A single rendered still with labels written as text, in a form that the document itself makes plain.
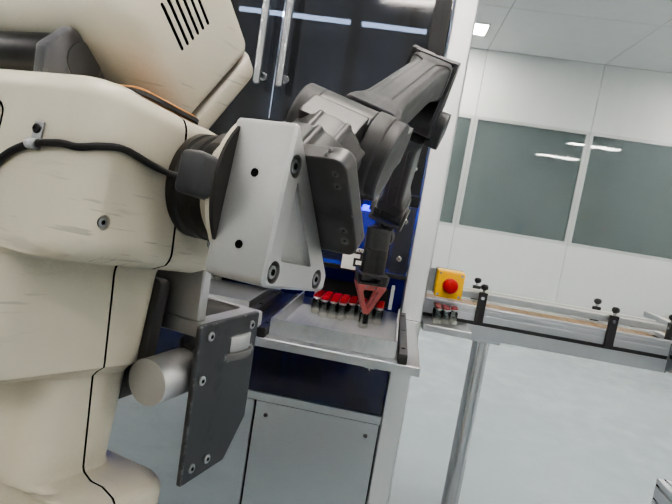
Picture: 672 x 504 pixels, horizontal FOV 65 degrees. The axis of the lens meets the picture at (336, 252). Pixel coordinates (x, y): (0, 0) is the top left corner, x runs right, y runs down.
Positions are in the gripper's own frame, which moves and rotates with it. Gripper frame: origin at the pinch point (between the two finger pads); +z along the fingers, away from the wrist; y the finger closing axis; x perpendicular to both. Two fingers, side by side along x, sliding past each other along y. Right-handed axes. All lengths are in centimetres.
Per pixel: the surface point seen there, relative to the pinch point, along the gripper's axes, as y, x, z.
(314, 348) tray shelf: -20.2, 13.1, 4.3
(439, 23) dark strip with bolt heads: 18, -10, -72
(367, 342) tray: -19.9, 2.7, 1.8
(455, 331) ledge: 10.9, -27.4, 5.3
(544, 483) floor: 96, -120, 95
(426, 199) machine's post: 15.0, -14.1, -27.7
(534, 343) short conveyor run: 16, -53, 7
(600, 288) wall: 406, -341, 40
